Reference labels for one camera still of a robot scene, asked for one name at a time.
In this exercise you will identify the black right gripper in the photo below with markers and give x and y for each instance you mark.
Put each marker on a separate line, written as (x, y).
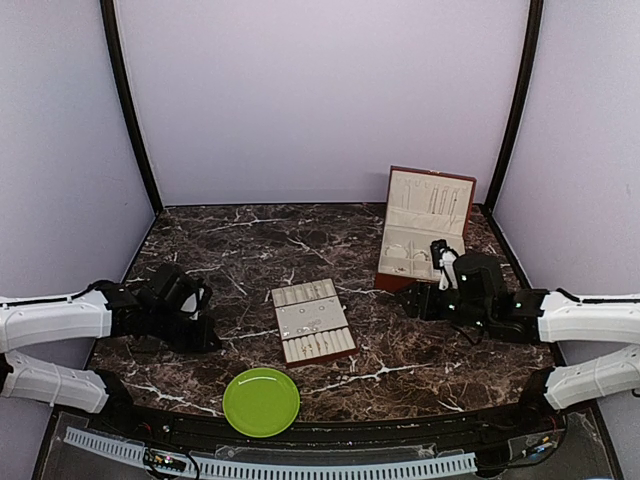
(422, 290)

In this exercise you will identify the right black frame post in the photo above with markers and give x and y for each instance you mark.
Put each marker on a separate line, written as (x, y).
(520, 93)

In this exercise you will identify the open brown jewelry box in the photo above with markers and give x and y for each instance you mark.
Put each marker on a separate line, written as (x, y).
(422, 206)

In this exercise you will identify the left black frame post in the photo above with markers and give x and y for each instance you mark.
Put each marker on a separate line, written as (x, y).
(117, 60)

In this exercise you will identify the white slotted cable duct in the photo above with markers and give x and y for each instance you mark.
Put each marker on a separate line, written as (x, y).
(243, 463)

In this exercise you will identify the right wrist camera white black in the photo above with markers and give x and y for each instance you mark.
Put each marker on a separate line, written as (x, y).
(443, 258)

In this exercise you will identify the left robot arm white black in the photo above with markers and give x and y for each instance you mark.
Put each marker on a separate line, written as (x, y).
(169, 307)

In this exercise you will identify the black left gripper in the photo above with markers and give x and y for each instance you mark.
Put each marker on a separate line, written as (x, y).
(201, 343)

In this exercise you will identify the jewelry tray brown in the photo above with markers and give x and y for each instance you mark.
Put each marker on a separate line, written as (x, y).
(312, 324)

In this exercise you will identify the black frame post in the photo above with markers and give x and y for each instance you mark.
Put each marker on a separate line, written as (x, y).
(520, 93)
(117, 60)

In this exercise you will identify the green plate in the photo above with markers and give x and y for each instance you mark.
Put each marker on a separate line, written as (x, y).
(261, 402)

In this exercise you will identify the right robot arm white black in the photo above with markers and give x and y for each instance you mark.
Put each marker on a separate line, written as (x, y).
(472, 292)

